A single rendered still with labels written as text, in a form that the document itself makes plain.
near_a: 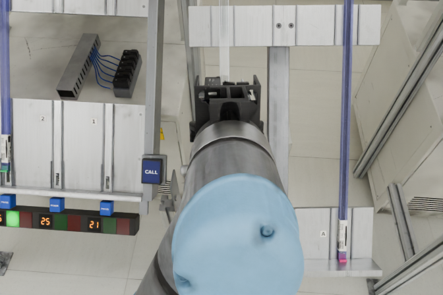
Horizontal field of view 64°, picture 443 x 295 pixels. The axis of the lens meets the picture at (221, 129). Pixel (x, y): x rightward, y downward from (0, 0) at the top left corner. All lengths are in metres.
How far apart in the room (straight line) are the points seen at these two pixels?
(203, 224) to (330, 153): 1.59
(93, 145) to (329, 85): 1.51
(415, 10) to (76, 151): 1.29
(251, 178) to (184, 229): 0.05
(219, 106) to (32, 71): 1.03
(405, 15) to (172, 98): 0.93
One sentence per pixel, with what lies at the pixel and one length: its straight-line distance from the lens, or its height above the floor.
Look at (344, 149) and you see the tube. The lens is 0.68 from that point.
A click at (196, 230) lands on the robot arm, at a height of 1.23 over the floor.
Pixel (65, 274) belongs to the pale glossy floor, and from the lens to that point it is 1.57.
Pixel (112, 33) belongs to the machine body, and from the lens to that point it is 1.35.
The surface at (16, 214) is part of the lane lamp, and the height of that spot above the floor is 0.67.
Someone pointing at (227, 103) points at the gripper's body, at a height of 1.17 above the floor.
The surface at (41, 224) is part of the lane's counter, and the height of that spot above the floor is 0.65.
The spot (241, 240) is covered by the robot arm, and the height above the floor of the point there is 1.23.
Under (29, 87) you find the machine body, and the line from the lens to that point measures 1.24.
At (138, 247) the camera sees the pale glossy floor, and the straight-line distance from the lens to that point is 1.52.
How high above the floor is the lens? 1.41
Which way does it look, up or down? 53 degrees down
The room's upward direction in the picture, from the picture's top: straight up
